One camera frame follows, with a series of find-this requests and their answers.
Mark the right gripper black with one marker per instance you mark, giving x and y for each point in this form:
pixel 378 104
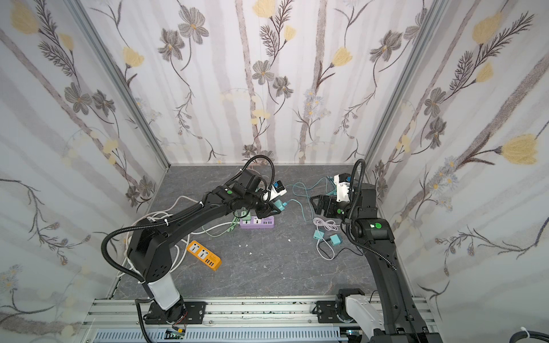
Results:
pixel 328 205

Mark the purple power strip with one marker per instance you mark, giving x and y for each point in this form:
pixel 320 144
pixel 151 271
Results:
pixel 256 223

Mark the green charger plug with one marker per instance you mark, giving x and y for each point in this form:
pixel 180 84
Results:
pixel 244 214

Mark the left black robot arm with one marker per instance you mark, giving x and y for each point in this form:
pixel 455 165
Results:
pixel 252 188

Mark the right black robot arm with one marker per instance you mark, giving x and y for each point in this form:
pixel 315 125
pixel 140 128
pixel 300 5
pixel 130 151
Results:
pixel 356 208

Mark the loose teal charger plug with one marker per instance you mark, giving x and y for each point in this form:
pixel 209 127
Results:
pixel 280 205

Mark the small teal charger plug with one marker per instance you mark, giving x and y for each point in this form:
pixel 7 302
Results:
pixel 318 235

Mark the large teal charger plug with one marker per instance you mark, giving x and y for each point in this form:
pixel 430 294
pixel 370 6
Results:
pixel 335 240

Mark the orange power strip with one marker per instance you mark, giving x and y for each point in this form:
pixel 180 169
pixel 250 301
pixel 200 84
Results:
pixel 204 255

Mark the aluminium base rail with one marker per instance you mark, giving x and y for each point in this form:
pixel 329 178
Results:
pixel 232 319

